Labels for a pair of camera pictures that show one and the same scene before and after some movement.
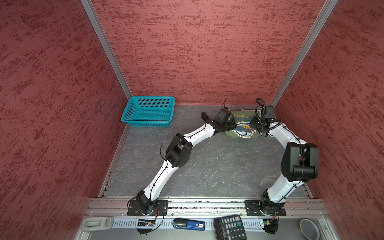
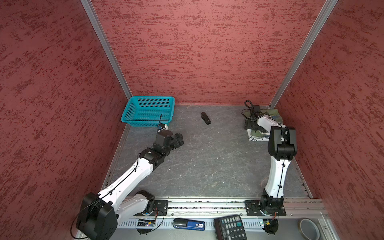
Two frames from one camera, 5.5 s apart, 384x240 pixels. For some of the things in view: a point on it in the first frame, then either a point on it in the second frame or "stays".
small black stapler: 205,117 stays
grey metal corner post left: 90,12 stays
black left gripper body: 229,124 → 174,143
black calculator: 230,227 stays
